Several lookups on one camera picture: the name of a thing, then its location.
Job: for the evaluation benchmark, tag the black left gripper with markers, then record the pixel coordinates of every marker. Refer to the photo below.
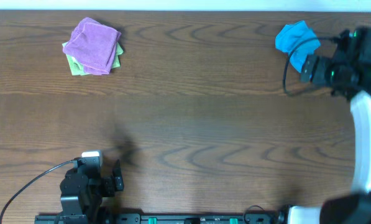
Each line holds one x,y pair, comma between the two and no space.
109,184

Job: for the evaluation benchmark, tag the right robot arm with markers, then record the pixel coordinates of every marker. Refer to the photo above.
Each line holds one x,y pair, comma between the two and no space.
347,73

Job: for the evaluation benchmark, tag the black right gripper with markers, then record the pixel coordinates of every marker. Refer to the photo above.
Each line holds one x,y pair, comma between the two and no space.
318,76

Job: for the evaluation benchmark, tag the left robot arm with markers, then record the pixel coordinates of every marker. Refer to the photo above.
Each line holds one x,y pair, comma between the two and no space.
83,190

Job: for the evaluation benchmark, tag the blue microfiber cloth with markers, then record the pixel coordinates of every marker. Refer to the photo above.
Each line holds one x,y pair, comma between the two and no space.
293,34

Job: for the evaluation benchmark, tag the purple folded cloth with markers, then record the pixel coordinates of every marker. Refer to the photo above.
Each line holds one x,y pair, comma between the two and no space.
94,46

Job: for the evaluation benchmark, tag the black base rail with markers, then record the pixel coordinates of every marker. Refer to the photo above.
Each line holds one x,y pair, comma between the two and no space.
135,218

